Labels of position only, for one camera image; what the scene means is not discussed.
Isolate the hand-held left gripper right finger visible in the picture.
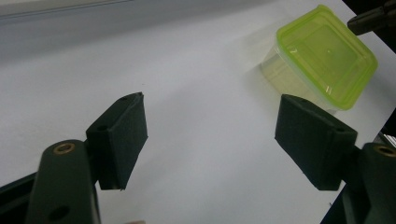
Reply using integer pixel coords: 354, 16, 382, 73
274, 93, 359, 191

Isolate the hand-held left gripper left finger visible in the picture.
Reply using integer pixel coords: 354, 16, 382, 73
85, 91, 149, 191

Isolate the clear container with green lid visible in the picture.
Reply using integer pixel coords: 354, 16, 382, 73
260, 4, 379, 112

